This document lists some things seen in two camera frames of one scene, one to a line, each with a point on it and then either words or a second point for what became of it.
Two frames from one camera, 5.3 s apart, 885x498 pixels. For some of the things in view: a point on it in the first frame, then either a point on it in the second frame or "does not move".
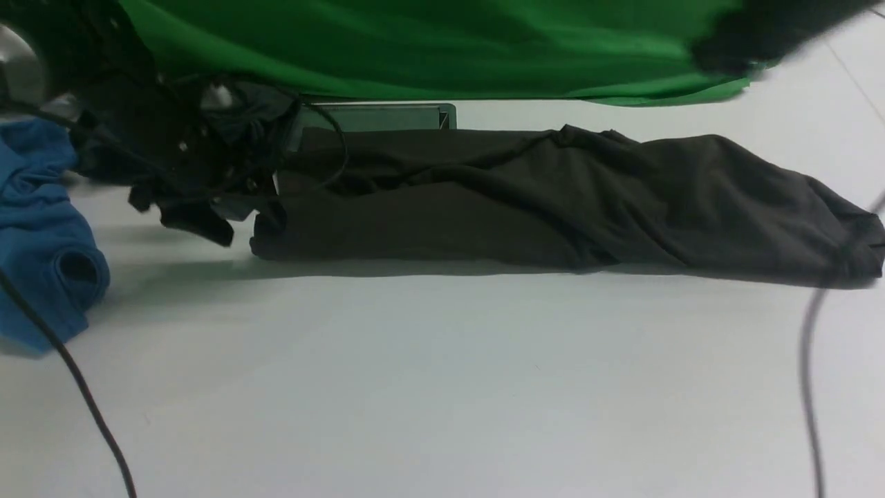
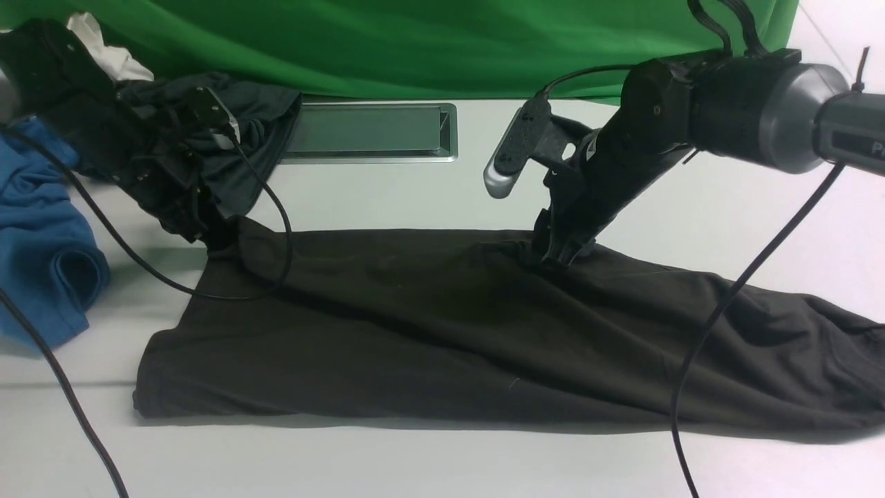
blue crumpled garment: x=48 y=253 does not move
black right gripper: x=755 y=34 to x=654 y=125
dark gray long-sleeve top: x=708 y=209 to x=473 y=325
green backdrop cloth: x=637 y=52 does not move
